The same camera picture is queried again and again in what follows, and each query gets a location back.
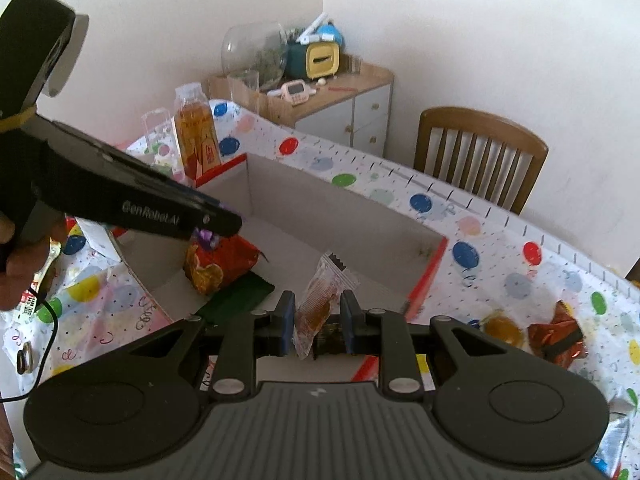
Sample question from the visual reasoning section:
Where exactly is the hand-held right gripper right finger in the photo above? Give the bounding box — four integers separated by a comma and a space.
339, 291, 521, 403

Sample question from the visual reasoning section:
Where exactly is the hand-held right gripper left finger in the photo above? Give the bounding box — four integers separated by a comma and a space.
117, 290, 297, 403

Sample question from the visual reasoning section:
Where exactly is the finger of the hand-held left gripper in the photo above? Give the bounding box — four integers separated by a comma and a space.
196, 191, 244, 236

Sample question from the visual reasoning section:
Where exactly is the clear orange snack packet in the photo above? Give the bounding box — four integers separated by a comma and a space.
292, 252, 360, 359

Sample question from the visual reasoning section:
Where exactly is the red orange snack bag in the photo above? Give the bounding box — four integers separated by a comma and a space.
183, 232, 261, 295

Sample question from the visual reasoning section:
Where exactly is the green snack packet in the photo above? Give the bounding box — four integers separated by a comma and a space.
195, 272, 276, 329

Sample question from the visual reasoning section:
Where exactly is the red cardboard box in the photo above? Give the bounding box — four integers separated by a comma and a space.
111, 152, 449, 386

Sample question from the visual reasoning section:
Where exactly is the round yellow-brown snack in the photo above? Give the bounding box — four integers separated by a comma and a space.
483, 312, 524, 346

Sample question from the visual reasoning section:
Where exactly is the person's left hand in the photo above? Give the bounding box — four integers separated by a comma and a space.
0, 210, 69, 312

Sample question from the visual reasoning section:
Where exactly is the white paper sheet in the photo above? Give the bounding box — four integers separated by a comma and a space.
75, 217, 121, 264

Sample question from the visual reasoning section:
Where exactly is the orange juice bottle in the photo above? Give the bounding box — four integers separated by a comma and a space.
173, 82, 224, 179

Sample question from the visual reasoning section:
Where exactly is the clear plastic packet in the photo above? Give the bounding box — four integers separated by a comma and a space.
141, 107, 184, 177

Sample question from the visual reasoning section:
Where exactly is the pink kitchen timer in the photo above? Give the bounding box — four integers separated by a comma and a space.
267, 80, 316, 106

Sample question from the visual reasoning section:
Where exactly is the balloon printed tablecloth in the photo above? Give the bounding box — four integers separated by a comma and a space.
0, 99, 640, 480

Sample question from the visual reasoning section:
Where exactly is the wooden top sideboard cabinet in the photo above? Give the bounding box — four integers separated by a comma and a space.
294, 60, 395, 157

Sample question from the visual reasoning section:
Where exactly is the round glass bowl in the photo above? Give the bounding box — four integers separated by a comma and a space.
221, 22, 291, 89

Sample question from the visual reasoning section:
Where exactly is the yellow teal tissue box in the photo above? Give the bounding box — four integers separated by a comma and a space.
287, 40, 344, 81

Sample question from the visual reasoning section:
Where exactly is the dark red snack packet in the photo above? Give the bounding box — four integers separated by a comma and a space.
528, 300, 589, 365

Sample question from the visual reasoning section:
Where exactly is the white plastic tube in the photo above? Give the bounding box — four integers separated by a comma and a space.
298, 12, 331, 44

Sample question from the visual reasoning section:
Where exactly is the blue ball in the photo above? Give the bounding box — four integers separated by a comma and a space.
317, 20, 346, 46

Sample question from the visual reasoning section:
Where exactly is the white snack packet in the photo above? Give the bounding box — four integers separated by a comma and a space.
595, 394, 636, 476

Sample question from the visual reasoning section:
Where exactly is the black cable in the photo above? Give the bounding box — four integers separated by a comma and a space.
0, 285, 61, 404

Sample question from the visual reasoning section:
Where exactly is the brown ring object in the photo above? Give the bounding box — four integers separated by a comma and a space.
15, 342, 36, 375

